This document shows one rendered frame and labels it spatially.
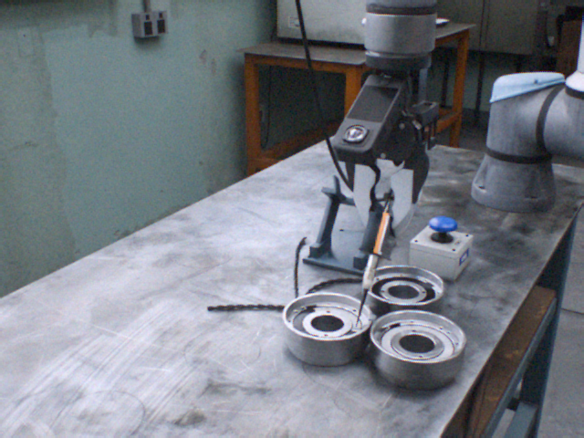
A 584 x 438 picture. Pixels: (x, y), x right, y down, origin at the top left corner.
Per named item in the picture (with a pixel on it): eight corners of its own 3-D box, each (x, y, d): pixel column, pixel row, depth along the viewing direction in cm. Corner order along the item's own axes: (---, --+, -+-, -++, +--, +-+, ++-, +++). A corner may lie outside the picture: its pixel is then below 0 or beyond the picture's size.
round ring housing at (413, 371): (482, 376, 73) (486, 344, 72) (406, 405, 69) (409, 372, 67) (422, 330, 82) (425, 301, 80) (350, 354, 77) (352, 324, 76)
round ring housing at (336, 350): (388, 356, 77) (390, 326, 75) (306, 380, 73) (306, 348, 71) (344, 313, 86) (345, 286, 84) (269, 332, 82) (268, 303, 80)
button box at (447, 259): (454, 282, 94) (457, 250, 92) (407, 269, 97) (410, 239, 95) (473, 260, 100) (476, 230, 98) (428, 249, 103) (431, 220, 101)
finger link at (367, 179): (387, 219, 84) (400, 151, 80) (369, 236, 79) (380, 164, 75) (365, 212, 85) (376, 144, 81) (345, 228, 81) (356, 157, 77)
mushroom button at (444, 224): (449, 259, 95) (452, 227, 93) (422, 253, 96) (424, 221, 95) (458, 249, 98) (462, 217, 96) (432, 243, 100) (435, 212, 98)
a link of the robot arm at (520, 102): (509, 133, 128) (518, 63, 123) (575, 150, 118) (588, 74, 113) (472, 145, 121) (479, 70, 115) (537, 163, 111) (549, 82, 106)
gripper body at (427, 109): (437, 151, 80) (446, 49, 75) (412, 172, 73) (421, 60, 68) (378, 142, 83) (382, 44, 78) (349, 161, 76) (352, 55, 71)
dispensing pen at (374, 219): (338, 320, 76) (376, 182, 78) (350, 324, 80) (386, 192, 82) (356, 326, 75) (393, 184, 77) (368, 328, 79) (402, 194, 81)
